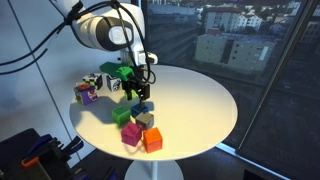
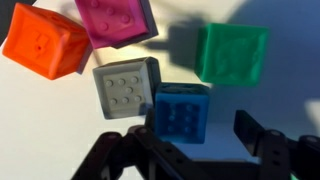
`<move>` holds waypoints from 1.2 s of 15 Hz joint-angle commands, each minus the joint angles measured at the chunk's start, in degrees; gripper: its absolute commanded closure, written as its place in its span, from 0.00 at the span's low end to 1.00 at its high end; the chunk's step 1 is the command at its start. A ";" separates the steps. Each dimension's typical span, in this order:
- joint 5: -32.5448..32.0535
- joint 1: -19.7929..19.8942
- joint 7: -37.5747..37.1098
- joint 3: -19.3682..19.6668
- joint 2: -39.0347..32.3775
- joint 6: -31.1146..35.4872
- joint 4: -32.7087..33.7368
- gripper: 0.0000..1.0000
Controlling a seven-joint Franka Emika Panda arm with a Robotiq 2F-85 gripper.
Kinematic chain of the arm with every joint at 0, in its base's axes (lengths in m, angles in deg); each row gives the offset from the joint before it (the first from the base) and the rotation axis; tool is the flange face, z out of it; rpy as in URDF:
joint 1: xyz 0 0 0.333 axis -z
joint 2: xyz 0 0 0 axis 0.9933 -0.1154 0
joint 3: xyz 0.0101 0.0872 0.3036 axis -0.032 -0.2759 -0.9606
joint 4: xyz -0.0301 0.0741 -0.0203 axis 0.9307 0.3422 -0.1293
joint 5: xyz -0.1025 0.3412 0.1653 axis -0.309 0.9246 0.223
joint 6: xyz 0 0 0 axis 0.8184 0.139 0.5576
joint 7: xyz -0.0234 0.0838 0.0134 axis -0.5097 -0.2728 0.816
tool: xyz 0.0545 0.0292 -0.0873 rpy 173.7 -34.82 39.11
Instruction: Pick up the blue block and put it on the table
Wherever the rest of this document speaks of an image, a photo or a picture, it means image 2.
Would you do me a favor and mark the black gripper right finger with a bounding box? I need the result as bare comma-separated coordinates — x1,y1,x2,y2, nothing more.
233,109,320,180

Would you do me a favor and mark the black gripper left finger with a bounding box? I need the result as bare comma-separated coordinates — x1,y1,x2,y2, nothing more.
69,108,214,180

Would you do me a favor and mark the blue rubber block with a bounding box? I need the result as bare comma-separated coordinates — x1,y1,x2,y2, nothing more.
153,82,211,145

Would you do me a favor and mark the grey rubber block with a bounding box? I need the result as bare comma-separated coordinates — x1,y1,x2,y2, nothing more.
92,56,162,120

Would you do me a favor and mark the green rubber block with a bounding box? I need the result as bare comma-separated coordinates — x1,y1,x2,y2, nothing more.
194,22,270,88

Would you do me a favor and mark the pink rubber block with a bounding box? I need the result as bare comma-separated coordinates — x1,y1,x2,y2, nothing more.
73,0,159,50

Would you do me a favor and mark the orange rubber block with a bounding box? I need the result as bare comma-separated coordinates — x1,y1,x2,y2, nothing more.
1,2,91,81

